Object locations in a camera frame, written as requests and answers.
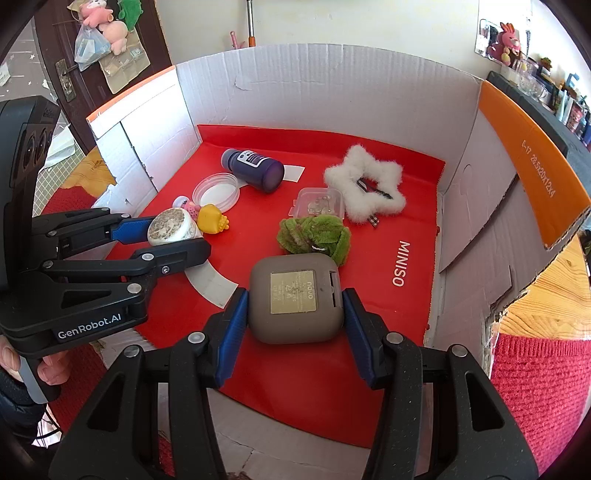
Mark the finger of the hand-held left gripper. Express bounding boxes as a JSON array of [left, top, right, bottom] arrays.
[[39, 237, 212, 319], [31, 209, 160, 254]]

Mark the person's left hand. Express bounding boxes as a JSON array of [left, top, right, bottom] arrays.
[[0, 333, 71, 386]]

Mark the grey earbuds case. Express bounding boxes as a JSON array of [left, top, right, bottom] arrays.
[[248, 254, 345, 345]]

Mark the red knitted mat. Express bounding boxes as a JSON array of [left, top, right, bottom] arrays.
[[41, 185, 591, 476]]

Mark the wall mirror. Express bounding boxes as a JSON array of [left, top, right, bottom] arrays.
[[475, 0, 532, 63]]

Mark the pink yellow toy figure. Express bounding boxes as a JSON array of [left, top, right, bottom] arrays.
[[172, 195, 230, 235]]

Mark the brass door handle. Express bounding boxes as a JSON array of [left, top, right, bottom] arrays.
[[55, 59, 77, 103]]

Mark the dark brown door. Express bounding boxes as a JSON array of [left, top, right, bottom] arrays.
[[34, 0, 172, 153]]

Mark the green fuzzy scrunchie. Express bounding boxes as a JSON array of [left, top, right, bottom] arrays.
[[276, 215, 352, 267]]

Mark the person's left forearm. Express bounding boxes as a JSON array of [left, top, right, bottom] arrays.
[[0, 369, 61, 448]]

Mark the red paper sheet white smile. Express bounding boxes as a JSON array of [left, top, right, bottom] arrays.
[[107, 124, 446, 450]]

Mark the clear plastic bag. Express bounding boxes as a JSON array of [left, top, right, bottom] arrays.
[[74, 23, 112, 72]]

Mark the pink plush toy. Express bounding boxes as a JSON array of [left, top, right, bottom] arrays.
[[81, 0, 114, 26]]

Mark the white fluffy star hair clip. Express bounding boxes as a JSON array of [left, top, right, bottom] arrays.
[[323, 144, 407, 228]]

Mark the row of cosmetics bottles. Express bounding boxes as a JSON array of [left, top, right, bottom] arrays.
[[512, 55, 591, 148]]

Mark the small clear plastic box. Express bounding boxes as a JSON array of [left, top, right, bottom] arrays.
[[288, 186, 346, 220]]

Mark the clear round plastic lid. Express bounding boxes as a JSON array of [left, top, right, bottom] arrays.
[[192, 172, 241, 207]]

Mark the pink bunny plush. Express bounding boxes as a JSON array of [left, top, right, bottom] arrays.
[[488, 21, 523, 66]]

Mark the dresser with blue cloth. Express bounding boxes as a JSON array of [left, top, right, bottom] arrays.
[[487, 69, 591, 160]]

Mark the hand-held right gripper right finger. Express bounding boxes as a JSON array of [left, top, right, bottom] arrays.
[[341, 287, 540, 480]]

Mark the purple bottle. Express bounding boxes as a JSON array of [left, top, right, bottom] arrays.
[[222, 148, 286, 195]]

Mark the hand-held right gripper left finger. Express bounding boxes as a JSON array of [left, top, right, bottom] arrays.
[[48, 287, 252, 480]]

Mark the white orange cardboard box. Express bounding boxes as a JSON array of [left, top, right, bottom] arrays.
[[85, 43, 591, 480]]

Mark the beige cloth organizer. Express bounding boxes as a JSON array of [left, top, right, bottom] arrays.
[[99, 41, 151, 95]]

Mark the round speckled cream jar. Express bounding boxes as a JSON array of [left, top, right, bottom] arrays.
[[147, 208, 204, 247]]

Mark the peach pig plush toy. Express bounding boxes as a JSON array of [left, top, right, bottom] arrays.
[[99, 21, 129, 56]]

